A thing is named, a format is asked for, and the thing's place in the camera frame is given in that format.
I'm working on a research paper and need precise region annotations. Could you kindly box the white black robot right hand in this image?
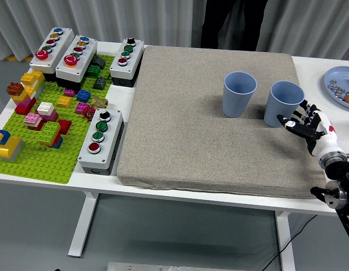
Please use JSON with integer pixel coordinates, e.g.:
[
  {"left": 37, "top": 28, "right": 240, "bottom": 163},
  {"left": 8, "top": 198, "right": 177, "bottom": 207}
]
[{"left": 276, "top": 99, "right": 340, "bottom": 157}]

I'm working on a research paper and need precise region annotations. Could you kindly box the white pink brick stack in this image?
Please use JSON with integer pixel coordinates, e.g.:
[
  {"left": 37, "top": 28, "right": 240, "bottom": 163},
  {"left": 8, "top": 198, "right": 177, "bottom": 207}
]
[{"left": 37, "top": 101, "right": 59, "bottom": 123}]

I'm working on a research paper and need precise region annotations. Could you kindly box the yellow white green brick stack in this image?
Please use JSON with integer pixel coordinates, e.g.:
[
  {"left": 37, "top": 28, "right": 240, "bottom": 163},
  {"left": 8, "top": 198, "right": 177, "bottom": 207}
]
[{"left": 20, "top": 70, "right": 46, "bottom": 98}]

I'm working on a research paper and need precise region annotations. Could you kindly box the person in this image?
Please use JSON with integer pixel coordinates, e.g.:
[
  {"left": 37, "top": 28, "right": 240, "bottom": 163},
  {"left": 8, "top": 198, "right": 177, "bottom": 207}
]
[{"left": 200, "top": 0, "right": 270, "bottom": 51}]

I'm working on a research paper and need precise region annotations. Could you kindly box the light blue plate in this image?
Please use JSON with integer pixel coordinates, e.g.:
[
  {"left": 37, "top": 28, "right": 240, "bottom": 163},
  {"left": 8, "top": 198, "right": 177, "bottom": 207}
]
[{"left": 323, "top": 65, "right": 349, "bottom": 110}]

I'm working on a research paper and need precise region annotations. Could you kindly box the pink red brick stack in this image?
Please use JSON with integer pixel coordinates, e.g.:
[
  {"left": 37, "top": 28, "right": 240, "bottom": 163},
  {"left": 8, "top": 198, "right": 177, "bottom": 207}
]
[{"left": 24, "top": 112, "right": 45, "bottom": 132}]

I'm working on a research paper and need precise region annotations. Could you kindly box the dark green brick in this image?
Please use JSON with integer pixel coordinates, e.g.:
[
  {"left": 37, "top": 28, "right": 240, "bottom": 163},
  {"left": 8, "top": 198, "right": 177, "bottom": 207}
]
[{"left": 87, "top": 64, "right": 101, "bottom": 78}]

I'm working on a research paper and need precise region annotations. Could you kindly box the green studded baseplate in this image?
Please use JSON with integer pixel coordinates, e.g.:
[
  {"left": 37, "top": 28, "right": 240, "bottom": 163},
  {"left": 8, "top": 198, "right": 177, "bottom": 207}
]
[{"left": 0, "top": 53, "right": 116, "bottom": 185}]

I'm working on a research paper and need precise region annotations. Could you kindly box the blue yellow grey brick stack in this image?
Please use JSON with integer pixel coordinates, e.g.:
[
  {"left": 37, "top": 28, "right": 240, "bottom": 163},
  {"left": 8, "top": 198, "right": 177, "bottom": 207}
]
[{"left": 0, "top": 129, "right": 25, "bottom": 163}]

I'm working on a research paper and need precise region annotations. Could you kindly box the white five-button control box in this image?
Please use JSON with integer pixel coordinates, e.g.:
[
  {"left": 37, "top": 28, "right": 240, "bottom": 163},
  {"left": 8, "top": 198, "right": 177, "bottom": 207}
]
[
  {"left": 55, "top": 34, "right": 98, "bottom": 91},
  {"left": 29, "top": 27, "right": 76, "bottom": 82}
]

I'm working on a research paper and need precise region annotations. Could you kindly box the grey-brown padded mat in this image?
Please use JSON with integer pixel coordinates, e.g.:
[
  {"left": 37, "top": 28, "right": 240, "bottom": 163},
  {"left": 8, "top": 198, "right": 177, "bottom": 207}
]
[{"left": 117, "top": 45, "right": 328, "bottom": 199}]

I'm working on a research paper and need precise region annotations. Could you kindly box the white pleated curtain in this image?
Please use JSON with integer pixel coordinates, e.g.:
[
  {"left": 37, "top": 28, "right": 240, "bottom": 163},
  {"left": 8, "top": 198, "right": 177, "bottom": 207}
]
[{"left": 0, "top": 0, "right": 349, "bottom": 62}]

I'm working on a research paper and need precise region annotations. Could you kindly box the black floor cable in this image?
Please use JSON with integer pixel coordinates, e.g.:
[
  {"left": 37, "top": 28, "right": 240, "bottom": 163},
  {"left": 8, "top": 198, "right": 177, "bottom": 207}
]
[{"left": 261, "top": 214, "right": 318, "bottom": 271}]

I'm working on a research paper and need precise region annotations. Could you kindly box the light blue ribbed cup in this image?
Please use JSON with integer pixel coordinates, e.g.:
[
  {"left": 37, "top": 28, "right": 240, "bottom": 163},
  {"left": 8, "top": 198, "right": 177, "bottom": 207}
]
[
  {"left": 263, "top": 80, "right": 305, "bottom": 128},
  {"left": 222, "top": 71, "right": 258, "bottom": 119}
]

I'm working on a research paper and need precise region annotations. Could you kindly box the white table leg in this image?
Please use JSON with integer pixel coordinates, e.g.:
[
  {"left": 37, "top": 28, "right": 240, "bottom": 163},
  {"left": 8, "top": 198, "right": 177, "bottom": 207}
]
[
  {"left": 67, "top": 191, "right": 99, "bottom": 258},
  {"left": 274, "top": 210, "right": 296, "bottom": 271}
]

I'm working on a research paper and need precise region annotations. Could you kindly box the brown yellow red brick tower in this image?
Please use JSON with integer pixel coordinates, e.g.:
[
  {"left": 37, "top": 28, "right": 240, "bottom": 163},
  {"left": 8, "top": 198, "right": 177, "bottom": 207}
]
[{"left": 6, "top": 82, "right": 37, "bottom": 116}]

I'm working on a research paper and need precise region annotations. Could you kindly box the green orange blue brick stack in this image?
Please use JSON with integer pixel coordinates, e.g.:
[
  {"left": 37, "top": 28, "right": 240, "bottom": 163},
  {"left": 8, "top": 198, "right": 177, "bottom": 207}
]
[{"left": 37, "top": 121, "right": 64, "bottom": 150}]

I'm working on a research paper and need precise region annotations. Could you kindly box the square magenta brick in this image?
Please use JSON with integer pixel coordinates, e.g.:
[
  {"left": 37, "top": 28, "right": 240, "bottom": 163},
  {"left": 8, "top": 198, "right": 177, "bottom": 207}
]
[{"left": 75, "top": 102, "right": 90, "bottom": 115}]

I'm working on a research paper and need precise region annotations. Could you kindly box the white four-button control box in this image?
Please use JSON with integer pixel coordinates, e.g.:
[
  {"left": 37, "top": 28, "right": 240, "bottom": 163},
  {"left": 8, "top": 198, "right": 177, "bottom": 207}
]
[
  {"left": 77, "top": 108, "right": 125, "bottom": 176},
  {"left": 109, "top": 37, "right": 145, "bottom": 88}
]

